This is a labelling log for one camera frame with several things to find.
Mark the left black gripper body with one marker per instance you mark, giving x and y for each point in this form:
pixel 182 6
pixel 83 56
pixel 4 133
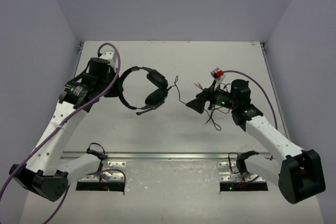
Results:
pixel 115 87

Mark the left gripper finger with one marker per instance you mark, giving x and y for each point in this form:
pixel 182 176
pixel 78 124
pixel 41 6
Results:
pixel 117 88
pixel 118 78

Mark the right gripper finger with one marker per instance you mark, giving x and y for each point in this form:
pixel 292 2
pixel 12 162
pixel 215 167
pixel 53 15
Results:
pixel 198 104
pixel 205 94

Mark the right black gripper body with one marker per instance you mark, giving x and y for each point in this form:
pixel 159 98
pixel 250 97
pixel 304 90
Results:
pixel 220 98

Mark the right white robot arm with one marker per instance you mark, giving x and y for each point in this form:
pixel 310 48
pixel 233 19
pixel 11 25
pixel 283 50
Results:
pixel 298 173

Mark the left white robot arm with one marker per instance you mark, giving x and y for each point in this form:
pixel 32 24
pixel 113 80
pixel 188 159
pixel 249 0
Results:
pixel 42 173

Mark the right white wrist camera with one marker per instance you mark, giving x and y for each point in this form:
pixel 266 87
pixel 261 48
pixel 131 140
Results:
pixel 218 76

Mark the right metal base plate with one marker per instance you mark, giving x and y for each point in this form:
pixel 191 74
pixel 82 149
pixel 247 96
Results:
pixel 228 172

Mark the metal base plate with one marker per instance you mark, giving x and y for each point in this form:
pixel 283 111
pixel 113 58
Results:
pixel 228 172
pixel 113 171

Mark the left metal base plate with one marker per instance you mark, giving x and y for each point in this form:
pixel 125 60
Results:
pixel 113 171

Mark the aluminium rail front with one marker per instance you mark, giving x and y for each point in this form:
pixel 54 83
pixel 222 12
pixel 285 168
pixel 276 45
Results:
pixel 167 155

